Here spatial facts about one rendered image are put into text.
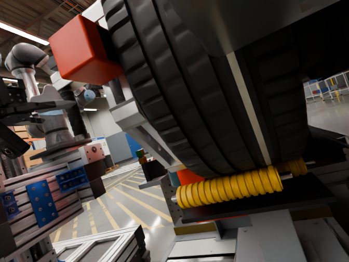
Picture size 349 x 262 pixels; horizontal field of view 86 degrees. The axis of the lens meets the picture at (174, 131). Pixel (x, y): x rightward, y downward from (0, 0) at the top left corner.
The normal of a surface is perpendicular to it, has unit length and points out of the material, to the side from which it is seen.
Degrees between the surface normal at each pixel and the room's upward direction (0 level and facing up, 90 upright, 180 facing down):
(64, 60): 90
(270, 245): 90
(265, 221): 90
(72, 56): 90
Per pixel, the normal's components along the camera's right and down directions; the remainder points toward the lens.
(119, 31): -0.36, 0.11
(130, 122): -0.02, 0.74
